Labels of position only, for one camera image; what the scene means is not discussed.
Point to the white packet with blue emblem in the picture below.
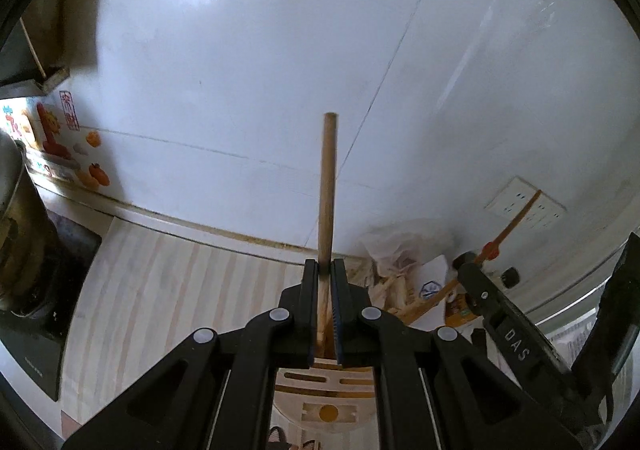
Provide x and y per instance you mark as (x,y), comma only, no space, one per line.
(431,287)

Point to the dark bottle with red cap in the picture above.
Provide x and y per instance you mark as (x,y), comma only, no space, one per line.
(492,248)

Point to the yellow label bottle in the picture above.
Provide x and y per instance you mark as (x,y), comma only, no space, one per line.
(457,313)

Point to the cat printed table mat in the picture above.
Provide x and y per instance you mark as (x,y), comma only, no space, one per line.
(175,305)

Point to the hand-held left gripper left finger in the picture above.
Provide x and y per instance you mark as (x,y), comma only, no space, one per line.
(307,300)

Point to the stainless steel steamer pot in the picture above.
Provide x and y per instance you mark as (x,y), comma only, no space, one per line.
(20,230)

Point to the white wall socket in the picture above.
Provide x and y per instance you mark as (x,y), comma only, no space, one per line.
(536,213)
(552,216)
(506,192)

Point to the colourful wall sticker sheet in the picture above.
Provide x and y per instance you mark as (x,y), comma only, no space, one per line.
(50,130)

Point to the clear plastic bag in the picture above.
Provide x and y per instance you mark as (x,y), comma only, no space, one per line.
(395,245)

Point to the cream round utensil holder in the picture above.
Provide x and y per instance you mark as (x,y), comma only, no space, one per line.
(325,380)

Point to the single wooden chopstick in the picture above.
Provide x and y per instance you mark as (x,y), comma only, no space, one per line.
(327,180)
(520,216)

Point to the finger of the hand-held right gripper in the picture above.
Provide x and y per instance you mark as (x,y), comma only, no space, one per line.
(617,310)
(482,295)

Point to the black glass gas stove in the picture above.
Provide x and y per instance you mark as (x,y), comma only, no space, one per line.
(70,242)

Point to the black range hood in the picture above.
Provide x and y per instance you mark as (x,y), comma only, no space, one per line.
(45,30)

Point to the dark bottle with black cap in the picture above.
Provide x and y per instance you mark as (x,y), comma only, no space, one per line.
(510,276)

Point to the metal window frame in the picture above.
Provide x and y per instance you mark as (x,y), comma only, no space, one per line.
(565,301)

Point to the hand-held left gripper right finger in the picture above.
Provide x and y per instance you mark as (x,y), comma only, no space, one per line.
(336,310)

